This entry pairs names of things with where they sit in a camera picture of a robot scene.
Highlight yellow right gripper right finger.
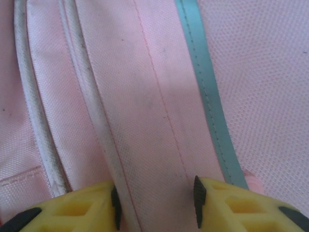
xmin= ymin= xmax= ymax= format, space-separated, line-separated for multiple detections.
xmin=193 ymin=175 xmax=309 ymax=232

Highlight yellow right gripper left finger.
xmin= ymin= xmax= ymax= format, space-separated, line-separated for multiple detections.
xmin=0 ymin=180 xmax=123 ymax=232

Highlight pink student backpack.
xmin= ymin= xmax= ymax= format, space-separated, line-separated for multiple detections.
xmin=0 ymin=0 xmax=309 ymax=232

